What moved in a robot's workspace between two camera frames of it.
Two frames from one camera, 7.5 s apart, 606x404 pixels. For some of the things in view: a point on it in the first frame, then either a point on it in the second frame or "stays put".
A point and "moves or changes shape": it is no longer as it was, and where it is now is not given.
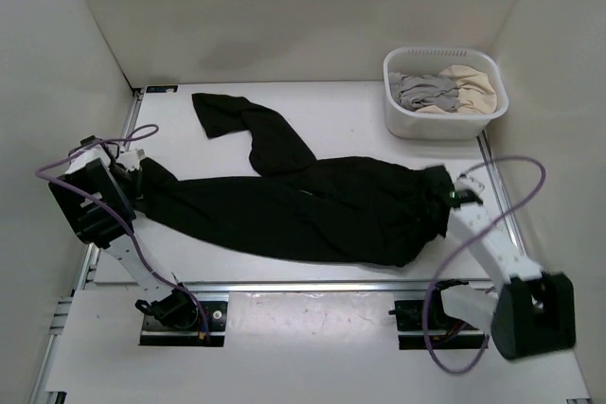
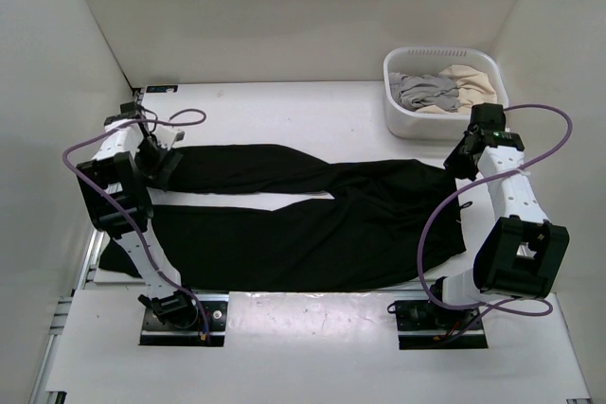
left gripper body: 128,181 -> 150,158
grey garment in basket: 424,91 stays put
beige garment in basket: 477,94 stays put
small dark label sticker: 161,88 stays put
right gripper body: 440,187 -> 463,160
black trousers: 365,210 moves or changes shape
